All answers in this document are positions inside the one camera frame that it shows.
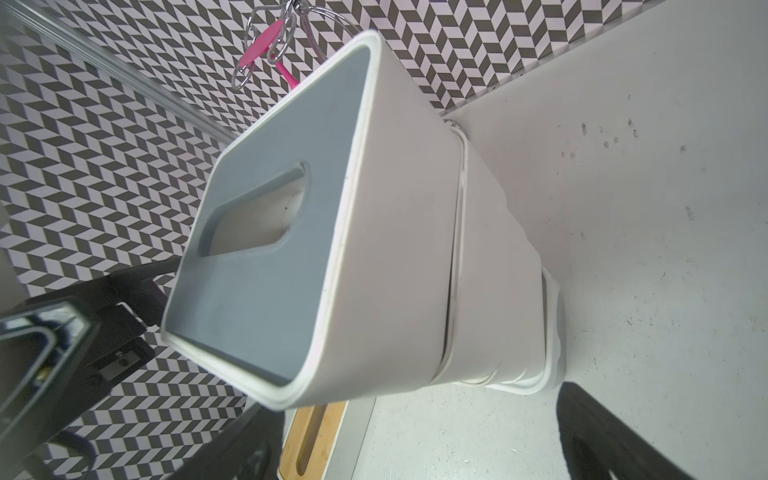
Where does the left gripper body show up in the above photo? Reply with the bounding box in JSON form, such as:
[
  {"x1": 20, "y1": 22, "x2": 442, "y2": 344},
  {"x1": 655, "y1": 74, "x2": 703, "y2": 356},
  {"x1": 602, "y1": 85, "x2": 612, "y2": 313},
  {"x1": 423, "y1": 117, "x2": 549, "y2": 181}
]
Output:
[{"x1": 1, "y1": 294, "x2": 156, "y2": 474}]

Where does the pink plastic goblet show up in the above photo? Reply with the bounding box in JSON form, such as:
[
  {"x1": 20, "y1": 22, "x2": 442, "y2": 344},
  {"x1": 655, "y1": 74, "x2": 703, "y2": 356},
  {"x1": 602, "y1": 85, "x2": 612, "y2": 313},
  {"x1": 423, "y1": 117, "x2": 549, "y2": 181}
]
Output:
[{"x1": 231, "y1": 15, "x2": 299, "y2": 91}]

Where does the bamboo lid box back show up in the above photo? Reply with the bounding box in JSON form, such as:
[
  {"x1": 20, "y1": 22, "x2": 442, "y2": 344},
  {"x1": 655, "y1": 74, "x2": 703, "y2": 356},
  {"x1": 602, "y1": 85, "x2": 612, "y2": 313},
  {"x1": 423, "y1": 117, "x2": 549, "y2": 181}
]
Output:
[{"x1": 486, "y1": 268, "x2": 566, "y2": 396}]

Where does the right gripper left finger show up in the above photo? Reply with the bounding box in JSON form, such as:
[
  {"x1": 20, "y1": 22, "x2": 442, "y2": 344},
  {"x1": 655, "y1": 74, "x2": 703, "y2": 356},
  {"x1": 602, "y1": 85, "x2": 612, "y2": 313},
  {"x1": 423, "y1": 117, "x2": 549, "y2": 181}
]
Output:
[{"x1": 168, "y1": 404, "x2": 285, "y2": 479}]

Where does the bamboo lid box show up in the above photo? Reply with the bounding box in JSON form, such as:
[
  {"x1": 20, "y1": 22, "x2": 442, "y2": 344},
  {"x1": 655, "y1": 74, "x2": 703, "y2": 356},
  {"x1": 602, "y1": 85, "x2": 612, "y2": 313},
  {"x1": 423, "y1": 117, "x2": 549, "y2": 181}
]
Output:
[
  {"x1": 486, "y1": 268, "x2": 566, "y2": 396},
  {"x1": 277, "y1": 398, "x2": 375, "y2": 479}
]

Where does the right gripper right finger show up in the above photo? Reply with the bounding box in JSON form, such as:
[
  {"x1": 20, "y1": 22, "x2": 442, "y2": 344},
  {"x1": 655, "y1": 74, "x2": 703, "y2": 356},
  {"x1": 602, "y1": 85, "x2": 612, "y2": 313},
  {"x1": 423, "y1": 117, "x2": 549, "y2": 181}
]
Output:
[{"x1": 556, "y1": 382, "x2": 690, "y2": 479}]

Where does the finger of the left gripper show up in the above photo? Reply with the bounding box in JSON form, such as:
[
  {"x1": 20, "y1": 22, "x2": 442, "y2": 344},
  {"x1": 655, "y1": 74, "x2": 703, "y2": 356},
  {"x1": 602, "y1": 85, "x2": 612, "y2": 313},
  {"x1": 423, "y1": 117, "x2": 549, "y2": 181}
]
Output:
[{"x1": 35, "y1": 256, "x2": 181, "y2": 326}]

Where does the grey lid box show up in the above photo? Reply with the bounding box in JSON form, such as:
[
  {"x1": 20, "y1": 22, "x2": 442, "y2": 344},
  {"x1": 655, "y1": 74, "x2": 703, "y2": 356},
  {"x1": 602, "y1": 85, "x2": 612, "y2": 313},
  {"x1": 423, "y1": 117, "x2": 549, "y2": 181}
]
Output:
[
  {"x1": 432, "y1": 129, "x2": 546, "y2": 386},
  {"x1": 161, "y1": 31, "x2": 461, "y2": 410}
]

